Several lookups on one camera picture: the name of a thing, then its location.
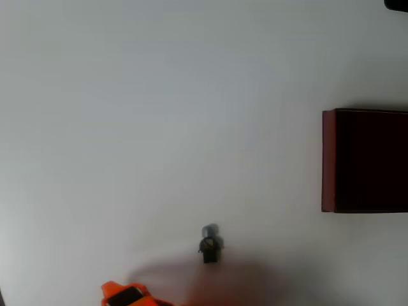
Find black rounded object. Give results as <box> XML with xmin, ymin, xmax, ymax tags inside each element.
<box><xmin>383</xmin><ymin>0</ymin><xmax>408</xmax><ymax>13</ymax></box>

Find small dark toy figure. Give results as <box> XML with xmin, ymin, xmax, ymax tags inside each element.
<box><xmin>197</xmin><ymin>224</ymin><xmax>226</xmax><ymax>265</ymax></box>

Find dark red cardboard box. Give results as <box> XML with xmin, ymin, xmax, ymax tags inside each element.
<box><xmin>321</xmin><ymin>108</ymin><xmax>408</xmax><ymax>214</ymax></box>

